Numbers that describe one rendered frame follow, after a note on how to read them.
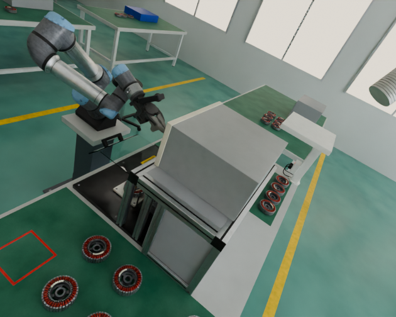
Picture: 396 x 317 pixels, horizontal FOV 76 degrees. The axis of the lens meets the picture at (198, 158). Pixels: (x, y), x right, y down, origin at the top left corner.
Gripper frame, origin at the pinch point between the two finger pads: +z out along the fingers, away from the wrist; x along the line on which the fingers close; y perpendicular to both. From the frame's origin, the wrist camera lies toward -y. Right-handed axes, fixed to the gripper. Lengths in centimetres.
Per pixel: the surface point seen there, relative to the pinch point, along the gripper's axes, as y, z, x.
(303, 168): -3, 72, -105
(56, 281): 32, 26, 57
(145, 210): 12.0, 24.0, 24.2
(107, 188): 43.7, 5.2, 12.7
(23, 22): 149, -205, -85
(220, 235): -14, 45, 24
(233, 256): 15, 70, -5
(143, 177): 1.4, 13.1, 24.2
